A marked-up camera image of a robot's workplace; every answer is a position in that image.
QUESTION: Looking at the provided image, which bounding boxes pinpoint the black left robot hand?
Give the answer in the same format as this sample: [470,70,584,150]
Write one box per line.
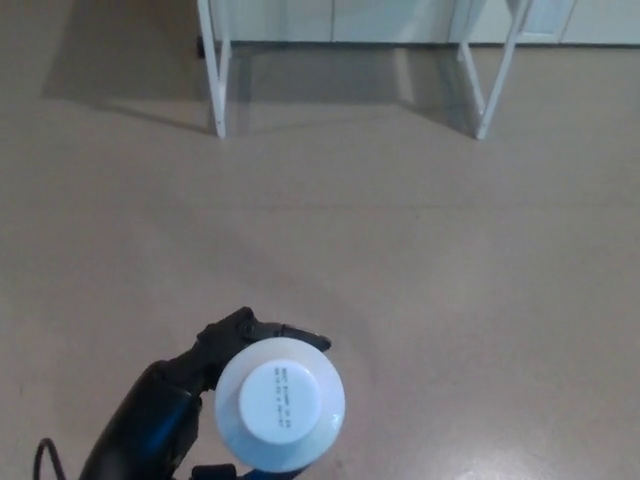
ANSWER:
[81,306,332,480]

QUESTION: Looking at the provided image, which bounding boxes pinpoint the white plastic bottle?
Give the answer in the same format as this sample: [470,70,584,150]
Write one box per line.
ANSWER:
[214,338,347,473]

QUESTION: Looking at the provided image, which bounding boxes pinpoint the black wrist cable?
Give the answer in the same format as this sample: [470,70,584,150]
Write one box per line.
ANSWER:
[33,437,76,480]

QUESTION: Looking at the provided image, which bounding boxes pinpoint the white metal table frame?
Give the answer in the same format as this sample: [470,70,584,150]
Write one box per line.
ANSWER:
[196,0,533,141]

